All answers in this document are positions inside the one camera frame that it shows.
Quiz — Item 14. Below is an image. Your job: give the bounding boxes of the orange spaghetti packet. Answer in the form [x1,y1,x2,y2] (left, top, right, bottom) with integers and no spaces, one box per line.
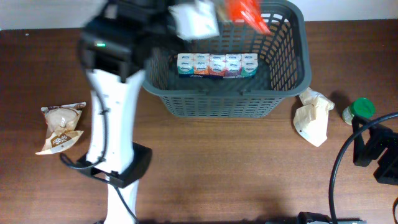
[215,0,271,35]

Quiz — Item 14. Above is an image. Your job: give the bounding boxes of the crumpled cream plastic bag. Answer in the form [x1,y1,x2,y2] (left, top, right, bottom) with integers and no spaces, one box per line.
[293,87,335,147]

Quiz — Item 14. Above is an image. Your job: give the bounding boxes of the brown white snack bag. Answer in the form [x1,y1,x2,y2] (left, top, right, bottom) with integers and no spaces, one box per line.
[35,102,86,155]

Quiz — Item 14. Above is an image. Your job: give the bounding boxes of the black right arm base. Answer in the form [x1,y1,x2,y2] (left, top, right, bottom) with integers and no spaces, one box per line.
[265,212,367,224]

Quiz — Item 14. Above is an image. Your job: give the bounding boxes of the multicolour tissue pocket pack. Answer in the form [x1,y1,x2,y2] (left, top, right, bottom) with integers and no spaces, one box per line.
[177,53,259,78]

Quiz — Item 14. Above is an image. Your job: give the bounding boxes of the green lidded small jar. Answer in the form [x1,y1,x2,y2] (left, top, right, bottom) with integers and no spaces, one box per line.
[342,98,376,125]

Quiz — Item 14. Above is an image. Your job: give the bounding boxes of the grey plastic mesh basket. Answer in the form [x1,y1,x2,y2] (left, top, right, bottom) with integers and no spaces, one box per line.
[143,1,312,118]

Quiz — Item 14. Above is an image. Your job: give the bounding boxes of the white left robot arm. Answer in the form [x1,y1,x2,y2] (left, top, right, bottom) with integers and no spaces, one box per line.
[60,1,219,223]

